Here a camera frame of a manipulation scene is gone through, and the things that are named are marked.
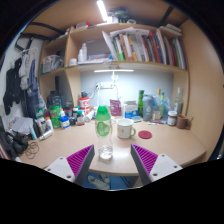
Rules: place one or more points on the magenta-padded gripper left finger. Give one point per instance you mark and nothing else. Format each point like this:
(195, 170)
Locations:
(63, 166)

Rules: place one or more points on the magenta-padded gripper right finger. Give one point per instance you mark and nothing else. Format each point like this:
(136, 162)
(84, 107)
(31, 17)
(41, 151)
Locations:
(160, 165)

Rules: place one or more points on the clear green-capped water bottle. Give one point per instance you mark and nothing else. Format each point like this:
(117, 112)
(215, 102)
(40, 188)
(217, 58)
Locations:
(103, 128)

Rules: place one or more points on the flat round red coaster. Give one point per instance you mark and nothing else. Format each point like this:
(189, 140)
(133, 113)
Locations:
(145, 134)

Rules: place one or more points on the white spray bottle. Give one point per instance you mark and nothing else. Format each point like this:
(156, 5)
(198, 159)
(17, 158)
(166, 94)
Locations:
(46, 134)

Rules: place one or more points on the grey slipper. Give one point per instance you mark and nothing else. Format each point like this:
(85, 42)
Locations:
(98, 182)

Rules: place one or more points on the white bottle with blue cap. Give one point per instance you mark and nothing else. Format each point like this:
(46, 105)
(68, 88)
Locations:
(64, 121)

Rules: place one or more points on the brown jar with white lid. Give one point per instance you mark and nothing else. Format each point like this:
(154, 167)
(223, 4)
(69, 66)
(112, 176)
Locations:
(172, 118)

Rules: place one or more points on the brown mug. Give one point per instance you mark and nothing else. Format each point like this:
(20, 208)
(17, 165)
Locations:
(181, 122)

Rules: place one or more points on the white mug with green rim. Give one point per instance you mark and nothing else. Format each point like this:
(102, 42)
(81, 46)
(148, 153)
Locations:
(124, 130)

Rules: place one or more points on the small dark brown jar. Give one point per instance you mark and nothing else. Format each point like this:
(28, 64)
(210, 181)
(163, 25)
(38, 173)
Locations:
(80, 119)

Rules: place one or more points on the green plastic container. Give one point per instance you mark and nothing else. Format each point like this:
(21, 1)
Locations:
(55, 115)

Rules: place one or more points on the black bag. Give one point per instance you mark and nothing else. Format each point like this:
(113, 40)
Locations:
(13, 143)

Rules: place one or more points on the white tube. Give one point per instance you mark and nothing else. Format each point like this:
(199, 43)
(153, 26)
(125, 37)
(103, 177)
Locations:
(89, 116)

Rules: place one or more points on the blue clear plastic bag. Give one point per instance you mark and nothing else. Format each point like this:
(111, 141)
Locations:
(167, 106)

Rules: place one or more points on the thin bottle with green cap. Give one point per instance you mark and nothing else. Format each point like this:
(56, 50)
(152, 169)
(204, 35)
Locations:
(162, 103)

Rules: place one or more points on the blue and white box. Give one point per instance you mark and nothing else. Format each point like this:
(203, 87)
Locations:
(130, 110)

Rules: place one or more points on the tall clear glass bottle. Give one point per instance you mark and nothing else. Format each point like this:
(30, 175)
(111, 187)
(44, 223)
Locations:
(178, 103)

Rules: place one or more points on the dark green glass bottle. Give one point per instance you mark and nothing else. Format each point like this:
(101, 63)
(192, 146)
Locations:
(141, 101)

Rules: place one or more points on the black jug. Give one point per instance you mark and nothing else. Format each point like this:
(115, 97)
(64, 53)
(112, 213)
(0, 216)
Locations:
(54, 99)

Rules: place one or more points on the magenta carton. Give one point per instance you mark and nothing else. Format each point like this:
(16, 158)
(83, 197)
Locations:
(115, 107)

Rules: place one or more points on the hanging dark clothes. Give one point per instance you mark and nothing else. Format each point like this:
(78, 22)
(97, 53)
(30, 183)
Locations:
(23, 86)

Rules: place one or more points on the white power strip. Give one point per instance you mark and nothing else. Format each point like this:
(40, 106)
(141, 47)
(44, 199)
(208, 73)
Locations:
(105, 85)

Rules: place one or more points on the white under-shelf light bar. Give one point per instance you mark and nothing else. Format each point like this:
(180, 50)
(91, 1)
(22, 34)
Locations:
(113, 70)

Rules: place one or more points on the white ceiling light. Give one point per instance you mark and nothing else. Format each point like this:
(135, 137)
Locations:
(102, 10)

